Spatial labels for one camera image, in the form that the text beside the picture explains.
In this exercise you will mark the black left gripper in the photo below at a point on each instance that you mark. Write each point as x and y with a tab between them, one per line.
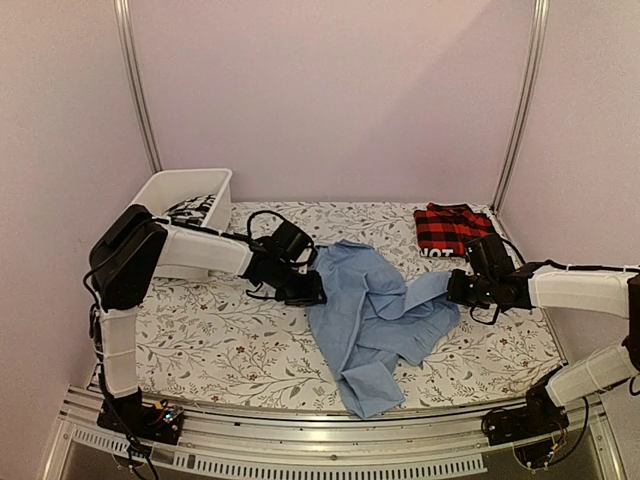
311	294

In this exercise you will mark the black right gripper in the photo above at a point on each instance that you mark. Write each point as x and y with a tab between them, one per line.
455	292

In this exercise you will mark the light blue long sleeve shirt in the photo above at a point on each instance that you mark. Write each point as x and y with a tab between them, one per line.
372	319

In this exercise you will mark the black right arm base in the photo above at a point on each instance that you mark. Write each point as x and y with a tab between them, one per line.
539	416

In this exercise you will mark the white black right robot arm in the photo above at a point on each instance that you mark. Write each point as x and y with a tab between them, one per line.
547	285

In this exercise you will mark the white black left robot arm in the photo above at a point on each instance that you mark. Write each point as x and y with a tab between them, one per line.
125	260

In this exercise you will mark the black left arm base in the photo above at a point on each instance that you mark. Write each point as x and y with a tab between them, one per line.
160	422

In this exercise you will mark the red black plaid folded shirt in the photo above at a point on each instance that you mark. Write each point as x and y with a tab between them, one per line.
444	230

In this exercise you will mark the floral patterned table cloth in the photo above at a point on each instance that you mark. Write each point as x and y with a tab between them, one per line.
209	342

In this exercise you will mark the black white plaid shirt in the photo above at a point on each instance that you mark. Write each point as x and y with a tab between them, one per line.
191	211

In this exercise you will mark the white plastic bin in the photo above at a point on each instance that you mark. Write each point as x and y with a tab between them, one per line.
211	187

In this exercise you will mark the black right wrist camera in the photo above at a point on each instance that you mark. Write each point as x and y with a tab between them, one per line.
488	257

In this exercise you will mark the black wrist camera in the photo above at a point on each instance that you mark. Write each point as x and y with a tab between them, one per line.
488	257
290	241

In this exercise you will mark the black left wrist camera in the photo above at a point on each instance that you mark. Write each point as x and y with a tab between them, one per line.
290	241

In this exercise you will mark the aluminium front rail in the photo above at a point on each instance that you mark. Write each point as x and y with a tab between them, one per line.
220	442

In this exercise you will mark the right aluminium frame post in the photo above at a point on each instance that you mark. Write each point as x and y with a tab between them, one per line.
533	60

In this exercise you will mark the aluminium frame post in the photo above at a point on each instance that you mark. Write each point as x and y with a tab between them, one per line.
533	60
125	29

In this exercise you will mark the left aluminium frame post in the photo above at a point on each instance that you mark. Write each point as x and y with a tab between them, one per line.
125	29

